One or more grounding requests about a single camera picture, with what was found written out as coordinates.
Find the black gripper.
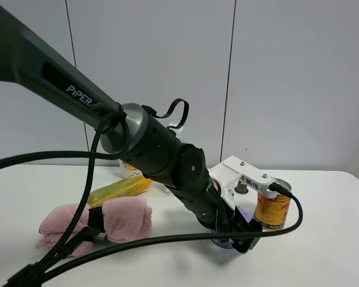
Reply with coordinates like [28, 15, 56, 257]
[228, 207, 263, 254]

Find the purple lidded air freshener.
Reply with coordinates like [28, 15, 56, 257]
[211, 206, 252, 249]

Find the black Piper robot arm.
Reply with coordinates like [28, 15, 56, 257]
[0, 5, 262, 253]

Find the gold Red Bull can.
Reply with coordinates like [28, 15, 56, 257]
[253, 174, 291, 230]

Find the toy corn cob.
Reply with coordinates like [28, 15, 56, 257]
[87, 175, 153, 207]

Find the rolled pink towel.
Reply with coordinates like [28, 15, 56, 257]
[36, 197, 152, 251]

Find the clear green-label water bottle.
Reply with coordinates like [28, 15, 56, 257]
[166, 121, 186, 197]

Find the white blue-cap shampoo bottle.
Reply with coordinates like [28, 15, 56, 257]
[118, 159, 142, 178]

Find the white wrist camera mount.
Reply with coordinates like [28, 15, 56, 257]
[209, 156, 279, 210]

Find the black camera cable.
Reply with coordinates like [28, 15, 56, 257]
[0, 98, 303, 287]

